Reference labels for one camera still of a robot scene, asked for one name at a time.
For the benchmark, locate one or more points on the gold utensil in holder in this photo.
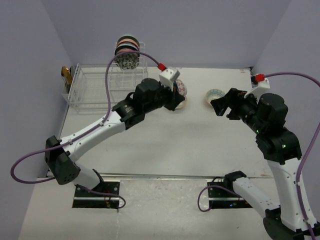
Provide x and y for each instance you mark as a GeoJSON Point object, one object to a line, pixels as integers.
{"type": "Point", "coordinates": [67, 77]}

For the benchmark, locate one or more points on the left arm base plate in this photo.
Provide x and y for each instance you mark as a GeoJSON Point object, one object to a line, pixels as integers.
{"type": "Point", "coordinates": [86, 200]}

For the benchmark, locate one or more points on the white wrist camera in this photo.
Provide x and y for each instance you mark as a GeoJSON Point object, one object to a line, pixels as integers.
{"type": "Point", "coordinates": [260, 84]}
{"type": "Point", "coordinates": [168, 76]}

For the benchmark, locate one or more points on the white wire dish rack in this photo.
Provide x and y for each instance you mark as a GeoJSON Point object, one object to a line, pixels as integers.
{"type": "Point", "coordinates": [88, 91]}

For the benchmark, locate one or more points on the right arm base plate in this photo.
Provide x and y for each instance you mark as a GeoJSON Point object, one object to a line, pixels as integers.
{"type": "Point", "coordinates": [221, 199]}

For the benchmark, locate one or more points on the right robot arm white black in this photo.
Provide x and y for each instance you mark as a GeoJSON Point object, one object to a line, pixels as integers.
{"type": "Point", "coordinates": [291, 218]}

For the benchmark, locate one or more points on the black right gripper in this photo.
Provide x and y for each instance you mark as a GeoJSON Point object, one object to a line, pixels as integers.
{"type": "Point", "coordinates": [233, 98]}

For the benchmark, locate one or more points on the dark blue patterned bowl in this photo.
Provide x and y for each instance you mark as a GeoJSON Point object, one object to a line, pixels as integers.
{"type": "Point", "coordinates": [182, 88]}

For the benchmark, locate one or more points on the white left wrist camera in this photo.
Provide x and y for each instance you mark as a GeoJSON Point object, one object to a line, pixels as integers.
{"type": "Point", "coordinates": [168, 76]}

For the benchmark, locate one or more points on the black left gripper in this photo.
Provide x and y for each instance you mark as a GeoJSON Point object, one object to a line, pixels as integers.
{"type": "Point", "coordinates": [175, 99]}

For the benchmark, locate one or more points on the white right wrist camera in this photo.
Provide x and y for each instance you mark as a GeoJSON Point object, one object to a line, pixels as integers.
{"type": "Point", "coordinates": [260, 84]}

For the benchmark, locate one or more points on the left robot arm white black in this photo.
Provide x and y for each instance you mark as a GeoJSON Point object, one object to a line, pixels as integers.
{"type": "Point", "coordinates": [62, 154]}

